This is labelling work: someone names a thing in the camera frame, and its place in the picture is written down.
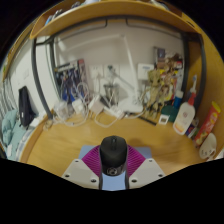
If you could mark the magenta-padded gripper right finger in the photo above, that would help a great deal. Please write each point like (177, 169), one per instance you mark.
(146, 172)

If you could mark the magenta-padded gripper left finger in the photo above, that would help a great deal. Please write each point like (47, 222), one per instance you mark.
(80, 173)

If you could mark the black computer mouse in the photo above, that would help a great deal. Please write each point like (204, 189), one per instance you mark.
(113, 153)

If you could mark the light blue mouse pad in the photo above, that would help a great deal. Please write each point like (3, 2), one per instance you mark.
(113, 182)

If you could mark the small white desk clock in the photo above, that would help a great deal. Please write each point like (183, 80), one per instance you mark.
(163, 119)

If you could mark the dark green round object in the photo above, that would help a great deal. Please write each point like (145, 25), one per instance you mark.
(171, 111)

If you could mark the white pump bottle red top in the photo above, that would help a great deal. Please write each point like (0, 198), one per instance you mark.
(184, 118)

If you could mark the white charger block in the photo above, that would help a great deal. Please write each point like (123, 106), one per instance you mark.
(96, 106)
(77, 106)

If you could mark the white power strip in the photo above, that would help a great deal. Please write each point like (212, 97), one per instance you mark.
(115, 111)

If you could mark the red chip canister yellow lid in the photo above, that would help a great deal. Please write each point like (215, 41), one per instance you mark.
(208, 125)

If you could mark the teal bedding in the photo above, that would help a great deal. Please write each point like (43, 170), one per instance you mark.
(11, 133)

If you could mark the brown tree figurine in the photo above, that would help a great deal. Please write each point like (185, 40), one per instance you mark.
(158, 91)

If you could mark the black bag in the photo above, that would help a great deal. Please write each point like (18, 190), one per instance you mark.
(26, 106)

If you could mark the blue model kit box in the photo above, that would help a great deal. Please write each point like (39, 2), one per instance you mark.
(70, 80)

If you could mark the clear bottle white nozzle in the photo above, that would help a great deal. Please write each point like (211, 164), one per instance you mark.
(193, 86)

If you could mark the wooden shelf unit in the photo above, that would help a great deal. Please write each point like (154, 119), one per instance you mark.
(110, 10)

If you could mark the colourful wall poster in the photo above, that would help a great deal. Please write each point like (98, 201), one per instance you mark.
(160, 55)

